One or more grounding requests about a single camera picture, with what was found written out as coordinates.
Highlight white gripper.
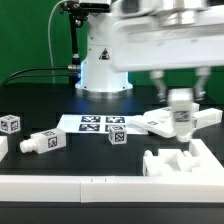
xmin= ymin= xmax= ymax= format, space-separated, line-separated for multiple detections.
xmin=112 ymin=6 xmax=224 ymax=102

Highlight white chair seat block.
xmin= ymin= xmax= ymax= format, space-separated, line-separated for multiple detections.
xmin=142 ymin=149 xmax=201 ymax=177

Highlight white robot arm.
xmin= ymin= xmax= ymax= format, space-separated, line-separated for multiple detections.
xmin=76 ymin=0 xmax=224 ymax=101

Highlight white chair back piece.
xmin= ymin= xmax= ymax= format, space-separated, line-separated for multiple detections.
xmin=131 ymin=103 xmax=199 ymax=138

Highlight small white tag cube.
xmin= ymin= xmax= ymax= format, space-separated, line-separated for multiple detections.
xmin=109 ymin=125 xmax=127 ymax=145

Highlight white tag sheet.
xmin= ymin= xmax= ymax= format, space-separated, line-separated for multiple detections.
xmin=57 ymin=114 xmax=147 ymax=135

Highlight white tag cube far left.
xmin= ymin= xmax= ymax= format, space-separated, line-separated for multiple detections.
xmin=0 ymin=115 xmax=21 ymax=134

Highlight white block left edge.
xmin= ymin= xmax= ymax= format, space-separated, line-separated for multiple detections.
xmin=0 ymin=136 xmax=8 ymax=162

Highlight white right fence rail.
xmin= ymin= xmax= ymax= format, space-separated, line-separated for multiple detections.
xmin=189 ymin=139 xmax=224 ymax=176

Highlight white fence rail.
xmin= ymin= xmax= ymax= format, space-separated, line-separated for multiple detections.
xmin=0 ymin=175 xmax=224 ymax=203
xmin=189 ymin=139 xmax=224 ymax=176

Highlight grey cable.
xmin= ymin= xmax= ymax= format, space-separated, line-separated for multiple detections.
xmin=47 ymin=0 xmax=69 ymax=84

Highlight white front fence rail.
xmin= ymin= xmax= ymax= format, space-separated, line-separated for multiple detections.
xmin=0 ymin=175 xmax=224 ymax=203

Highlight black cables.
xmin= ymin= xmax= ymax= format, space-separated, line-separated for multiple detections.
xmin=0 ymin=65 xmax=82 ymax=87

